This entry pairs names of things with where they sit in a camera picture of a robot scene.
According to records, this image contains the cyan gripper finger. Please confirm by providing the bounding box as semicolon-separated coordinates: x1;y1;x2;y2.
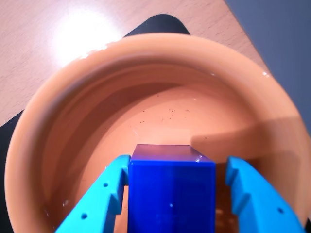
225;156;306;233
54;154;132;233

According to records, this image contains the blue cube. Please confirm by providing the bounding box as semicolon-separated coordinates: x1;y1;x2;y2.
127;144;216;233

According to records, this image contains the orange bowl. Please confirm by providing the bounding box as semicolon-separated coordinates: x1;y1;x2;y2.
4;33;309;233

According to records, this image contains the grey mat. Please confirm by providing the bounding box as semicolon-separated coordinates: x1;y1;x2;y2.
223;0;311;141

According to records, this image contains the black mat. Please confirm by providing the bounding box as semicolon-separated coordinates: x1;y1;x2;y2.
0;14;192;233

